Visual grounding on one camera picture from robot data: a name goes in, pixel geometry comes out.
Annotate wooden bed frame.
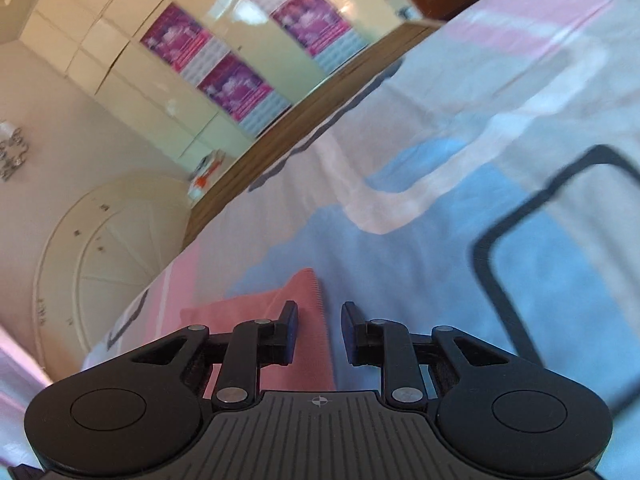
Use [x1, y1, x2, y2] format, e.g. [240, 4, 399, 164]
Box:
[181, 19, 446, 251]

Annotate pink knit garment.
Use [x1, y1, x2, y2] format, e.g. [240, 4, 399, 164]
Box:
[181, 267, 335, 392]

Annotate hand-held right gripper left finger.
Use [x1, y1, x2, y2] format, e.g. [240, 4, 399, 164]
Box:
[131, 301, 299, 409]

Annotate metal ceiling lamp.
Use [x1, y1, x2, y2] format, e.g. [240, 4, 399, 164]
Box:
[0, 120, 31, 181]

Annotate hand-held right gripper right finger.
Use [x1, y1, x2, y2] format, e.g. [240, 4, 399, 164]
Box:
[341, 302, 511, 409]

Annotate pastel printed bedsheet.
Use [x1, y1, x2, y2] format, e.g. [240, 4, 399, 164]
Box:
[0, 0, 640, 480]

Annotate cream arched headboard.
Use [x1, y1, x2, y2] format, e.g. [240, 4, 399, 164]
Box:
[31, 170, 193, 356]

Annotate items on bedside stand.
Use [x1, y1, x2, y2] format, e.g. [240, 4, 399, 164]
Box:
[187, 150, 226, 206]

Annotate cream wardrobe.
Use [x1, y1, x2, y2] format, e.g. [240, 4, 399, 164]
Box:
[19, 0, 416, 171]

